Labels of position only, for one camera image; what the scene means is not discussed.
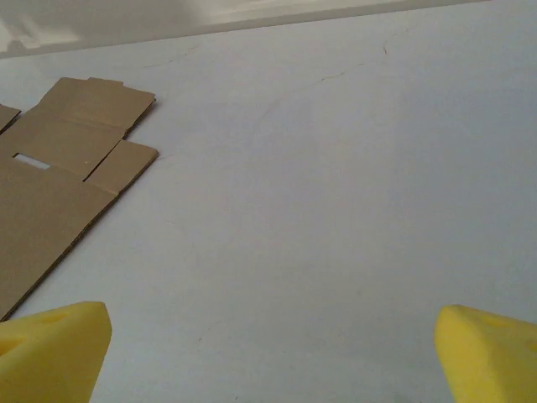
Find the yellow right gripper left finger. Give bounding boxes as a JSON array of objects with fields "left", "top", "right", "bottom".
[{"left": 0, "top": 301, "right": 113, "bottom": 403}]

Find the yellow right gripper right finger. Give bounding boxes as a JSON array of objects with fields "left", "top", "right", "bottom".
[{"left": 434, "top": 305, "right": 537, "bottom": 403}]

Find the brown cardboard box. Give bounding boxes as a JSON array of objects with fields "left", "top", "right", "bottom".
[{"left": 0, "top": 76, "right": 159, "bottom": 322}]

